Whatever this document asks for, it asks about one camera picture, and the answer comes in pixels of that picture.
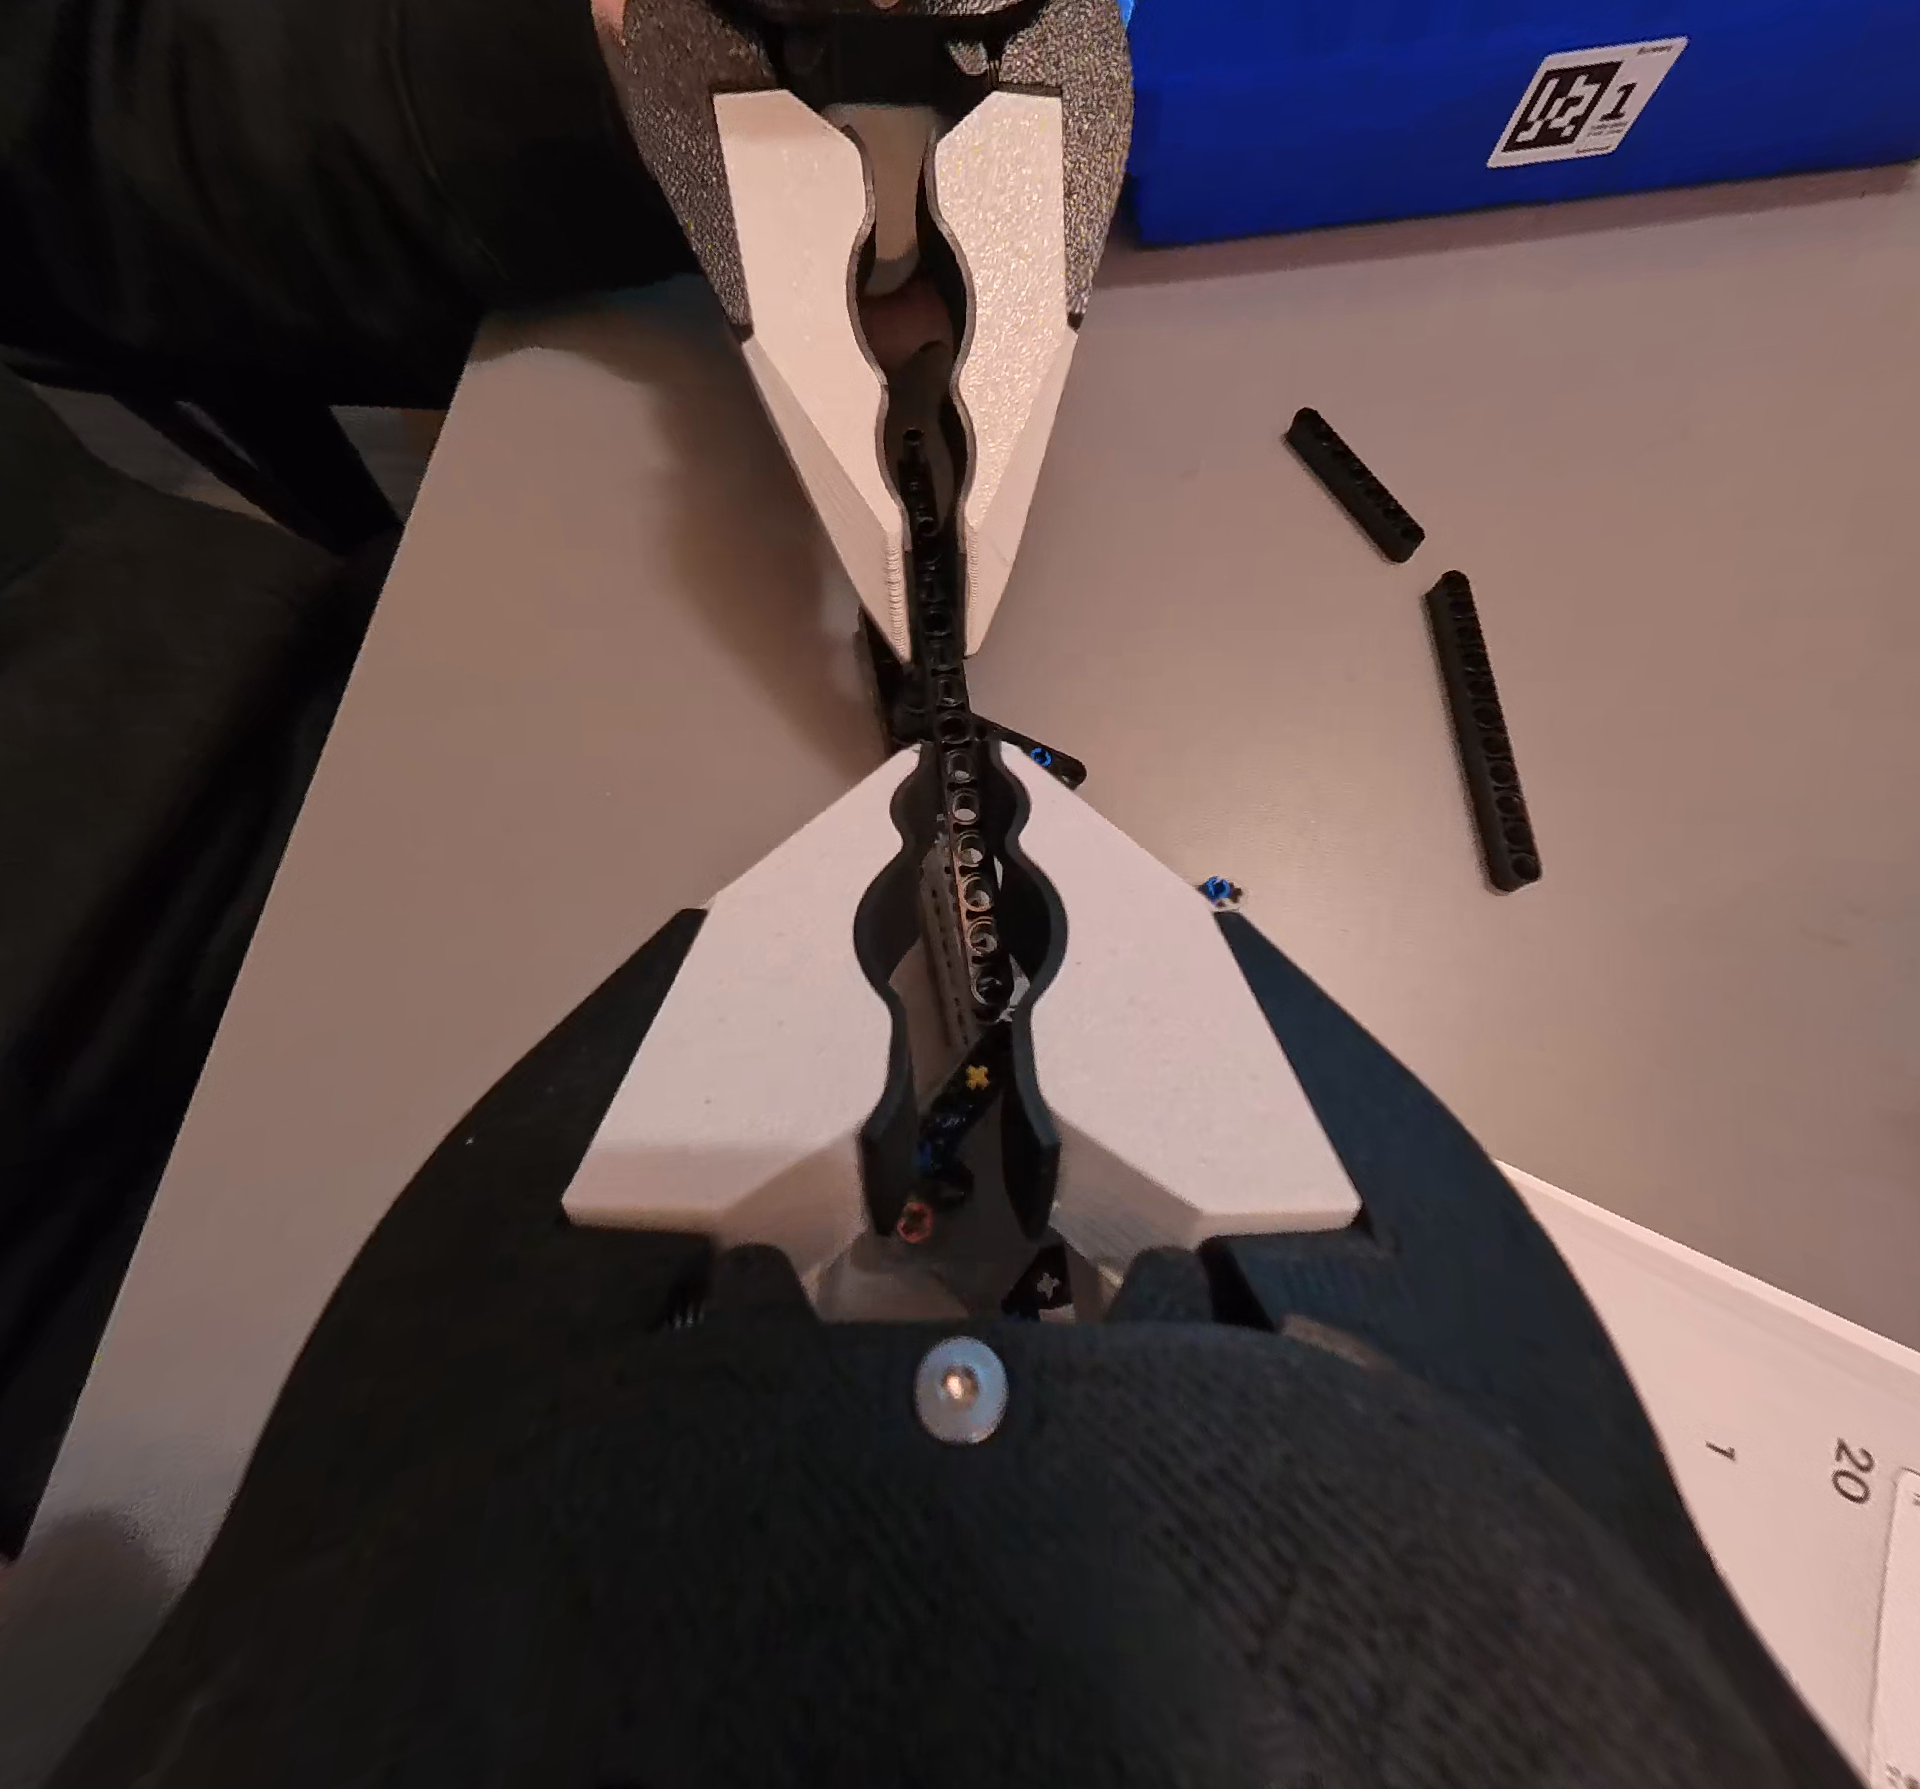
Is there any short black brick beam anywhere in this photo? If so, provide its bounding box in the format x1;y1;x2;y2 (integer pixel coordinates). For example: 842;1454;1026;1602
1286;405;1427;565

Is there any blue parts bin with tag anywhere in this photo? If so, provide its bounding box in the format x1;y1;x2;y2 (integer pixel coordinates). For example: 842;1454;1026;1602
1107;0;1920;250

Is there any grey black toy brick chassis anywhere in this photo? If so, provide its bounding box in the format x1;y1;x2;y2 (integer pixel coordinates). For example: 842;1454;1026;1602
855;609;1245;1322

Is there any white marker tag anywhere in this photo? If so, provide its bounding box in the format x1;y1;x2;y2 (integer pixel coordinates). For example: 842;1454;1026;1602
1487;36;1690;170

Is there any person's left forearm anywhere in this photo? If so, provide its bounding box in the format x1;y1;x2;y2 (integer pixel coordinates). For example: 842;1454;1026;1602
0;0;706;410

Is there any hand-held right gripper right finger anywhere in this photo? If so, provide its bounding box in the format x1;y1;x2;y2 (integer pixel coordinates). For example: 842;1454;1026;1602
983;754;1364;1317

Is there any white instruction booklet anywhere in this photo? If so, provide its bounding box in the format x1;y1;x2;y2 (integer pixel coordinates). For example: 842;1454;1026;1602
1501;1167;1920;1789

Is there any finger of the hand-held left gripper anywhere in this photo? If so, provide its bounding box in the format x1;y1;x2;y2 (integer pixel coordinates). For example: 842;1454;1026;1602
708;89;922;666
934;89;1085;661

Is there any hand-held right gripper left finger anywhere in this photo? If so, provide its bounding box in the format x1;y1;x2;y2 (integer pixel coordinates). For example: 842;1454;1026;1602
562;746;939;1287

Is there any medium black brick beam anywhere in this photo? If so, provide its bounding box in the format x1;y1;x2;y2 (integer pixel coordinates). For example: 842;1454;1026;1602
1426;569;1543;895

